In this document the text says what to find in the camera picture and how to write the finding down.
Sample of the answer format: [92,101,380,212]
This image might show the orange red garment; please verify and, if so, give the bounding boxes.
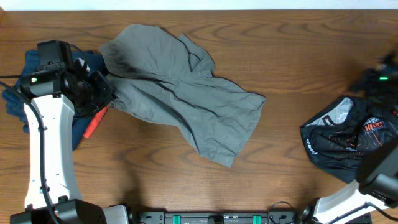
[83,105,109,138]

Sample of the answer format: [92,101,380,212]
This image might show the folded navy blue garment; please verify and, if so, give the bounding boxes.
[2,50,106,150]

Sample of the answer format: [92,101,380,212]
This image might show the black patterned jersey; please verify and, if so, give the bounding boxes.
[300,96,397,183]

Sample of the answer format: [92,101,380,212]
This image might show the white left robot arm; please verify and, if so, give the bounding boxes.
[10,70,112,223]

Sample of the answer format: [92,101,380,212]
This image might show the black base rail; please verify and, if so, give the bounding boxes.
[105,203,302,224]

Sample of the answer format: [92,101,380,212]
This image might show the grey shorts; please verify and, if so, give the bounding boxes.
[99,24,266,167]

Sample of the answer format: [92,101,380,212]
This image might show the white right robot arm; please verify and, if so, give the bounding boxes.
[295,50,397,223]

